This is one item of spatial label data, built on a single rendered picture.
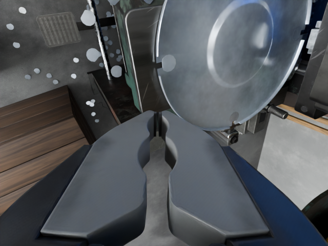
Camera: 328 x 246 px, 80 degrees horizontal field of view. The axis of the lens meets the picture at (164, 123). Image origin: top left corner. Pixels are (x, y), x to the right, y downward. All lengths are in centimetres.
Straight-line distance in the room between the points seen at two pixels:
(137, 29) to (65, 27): 62
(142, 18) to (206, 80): 13
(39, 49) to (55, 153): 46
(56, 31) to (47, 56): 21
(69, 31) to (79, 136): 38
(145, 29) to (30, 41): 81
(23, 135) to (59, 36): 37
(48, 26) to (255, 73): 70
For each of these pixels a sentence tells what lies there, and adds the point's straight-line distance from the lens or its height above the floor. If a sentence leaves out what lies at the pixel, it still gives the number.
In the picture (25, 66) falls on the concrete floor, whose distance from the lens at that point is 106.
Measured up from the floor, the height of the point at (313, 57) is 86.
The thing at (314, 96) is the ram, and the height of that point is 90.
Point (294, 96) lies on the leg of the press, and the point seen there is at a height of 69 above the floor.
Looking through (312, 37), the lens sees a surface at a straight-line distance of 40.
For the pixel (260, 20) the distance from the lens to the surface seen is 36.
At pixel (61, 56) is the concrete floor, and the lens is 104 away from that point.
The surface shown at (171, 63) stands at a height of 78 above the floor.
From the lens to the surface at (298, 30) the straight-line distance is 45.
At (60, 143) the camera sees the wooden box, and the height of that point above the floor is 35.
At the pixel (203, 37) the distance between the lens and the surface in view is 30.
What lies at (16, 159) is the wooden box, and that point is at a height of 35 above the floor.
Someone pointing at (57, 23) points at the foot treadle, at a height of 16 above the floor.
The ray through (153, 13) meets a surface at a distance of 26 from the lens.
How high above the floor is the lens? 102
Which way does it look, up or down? 50 degrees down
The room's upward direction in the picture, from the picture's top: 137 degrees clockwise
